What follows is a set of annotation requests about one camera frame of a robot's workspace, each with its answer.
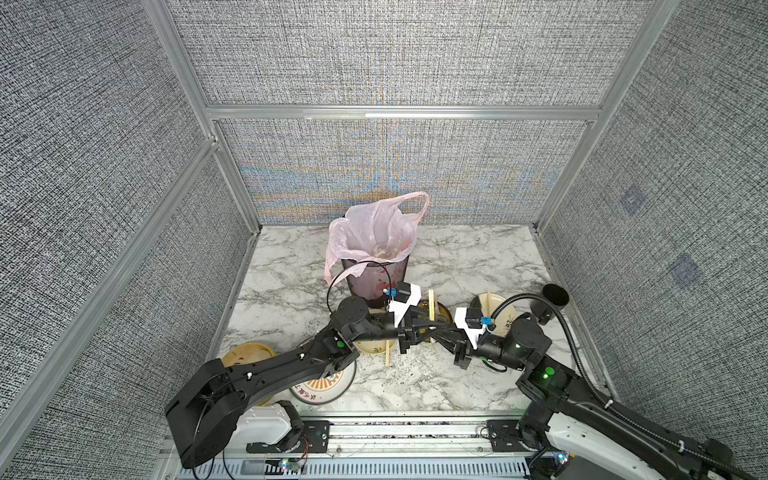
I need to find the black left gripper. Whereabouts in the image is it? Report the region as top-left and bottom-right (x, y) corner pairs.
(347, 307), (445, 358)

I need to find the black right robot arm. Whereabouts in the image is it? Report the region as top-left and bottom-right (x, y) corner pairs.
(430, 314), (749, 479)

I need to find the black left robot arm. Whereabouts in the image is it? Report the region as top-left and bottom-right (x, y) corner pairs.
(165, 296), (466, 469)

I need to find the yellow patterned black plate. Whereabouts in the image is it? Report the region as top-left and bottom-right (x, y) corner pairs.
(415, 300), (454, 323)

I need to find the cream small plate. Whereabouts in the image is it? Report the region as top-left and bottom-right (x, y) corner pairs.
(355, 340), (397, 355)

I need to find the black mesh trash bin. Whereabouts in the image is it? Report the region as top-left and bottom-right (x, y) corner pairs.
(339, 255), (409, 307)

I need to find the black mug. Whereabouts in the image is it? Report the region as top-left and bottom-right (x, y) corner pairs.
(531, 283), (570, 325)

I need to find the pink plastic trash bag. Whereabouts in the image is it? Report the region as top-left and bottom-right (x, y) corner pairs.
(324, 191), (431, 286)

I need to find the yellow steamer basket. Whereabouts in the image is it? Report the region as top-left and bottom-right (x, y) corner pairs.
(221, 342), (275, 367)

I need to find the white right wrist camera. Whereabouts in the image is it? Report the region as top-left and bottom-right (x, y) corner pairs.
(454, 307), (495, 349)

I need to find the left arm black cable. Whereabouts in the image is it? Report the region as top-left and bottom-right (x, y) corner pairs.
(326, 260), (394, 314)

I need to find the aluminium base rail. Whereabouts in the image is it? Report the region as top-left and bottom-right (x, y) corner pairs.
(158, 413), (655, 480)

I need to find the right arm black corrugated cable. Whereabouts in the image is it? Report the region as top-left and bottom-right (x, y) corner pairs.
(488, 292), (751, 480)

